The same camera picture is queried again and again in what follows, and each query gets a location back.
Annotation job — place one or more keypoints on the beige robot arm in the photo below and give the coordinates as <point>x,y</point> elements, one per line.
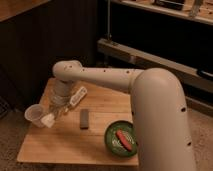
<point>158,107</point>

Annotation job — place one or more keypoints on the vertical metal pole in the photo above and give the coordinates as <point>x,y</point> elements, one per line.
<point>108,20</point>

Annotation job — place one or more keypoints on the green bowl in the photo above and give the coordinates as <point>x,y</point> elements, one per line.
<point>114,145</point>

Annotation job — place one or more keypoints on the white tube bottle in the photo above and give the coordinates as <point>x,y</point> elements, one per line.
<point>76,98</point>

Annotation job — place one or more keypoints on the metal shelf beam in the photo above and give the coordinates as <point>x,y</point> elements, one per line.
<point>185,73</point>

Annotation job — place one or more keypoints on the white sponge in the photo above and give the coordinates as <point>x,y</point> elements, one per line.
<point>48,120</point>

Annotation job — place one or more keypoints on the wooden table board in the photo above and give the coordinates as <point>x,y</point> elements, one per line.
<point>67,143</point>

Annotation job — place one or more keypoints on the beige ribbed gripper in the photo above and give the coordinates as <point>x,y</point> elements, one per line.
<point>59,96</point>

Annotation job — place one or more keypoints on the red sausage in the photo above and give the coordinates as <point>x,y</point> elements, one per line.
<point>123,140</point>

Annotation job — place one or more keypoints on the dark grey rectangular block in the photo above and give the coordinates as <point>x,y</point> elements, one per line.
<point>84,119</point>

